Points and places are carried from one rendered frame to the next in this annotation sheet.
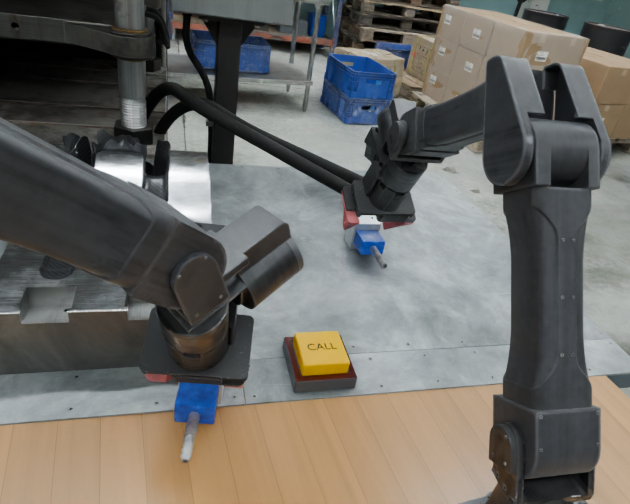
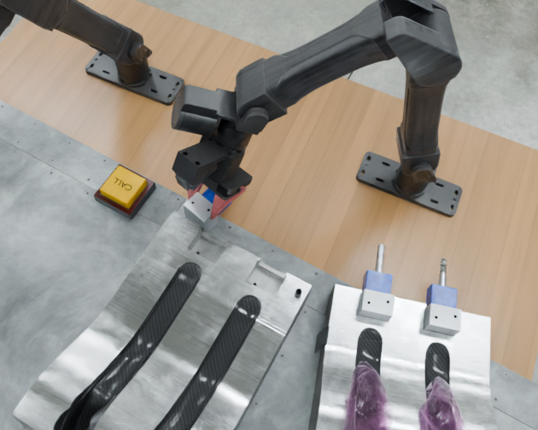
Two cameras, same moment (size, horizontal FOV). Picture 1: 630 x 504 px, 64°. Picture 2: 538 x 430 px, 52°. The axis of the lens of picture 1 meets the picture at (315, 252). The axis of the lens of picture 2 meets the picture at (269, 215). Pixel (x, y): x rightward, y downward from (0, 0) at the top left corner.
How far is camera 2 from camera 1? 0.93 m
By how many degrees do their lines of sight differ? 80
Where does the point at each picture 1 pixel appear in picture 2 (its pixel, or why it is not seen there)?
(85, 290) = (242, 273)
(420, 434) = (118, 128)
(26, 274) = (270, 311)
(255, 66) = not seen: outside the picture
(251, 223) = (199, 98)
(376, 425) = (133, 146)
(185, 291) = not seen: hidden behind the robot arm
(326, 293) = (48, 247)
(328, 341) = (114, 185)
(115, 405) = (250, 239)
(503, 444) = (141, 49)
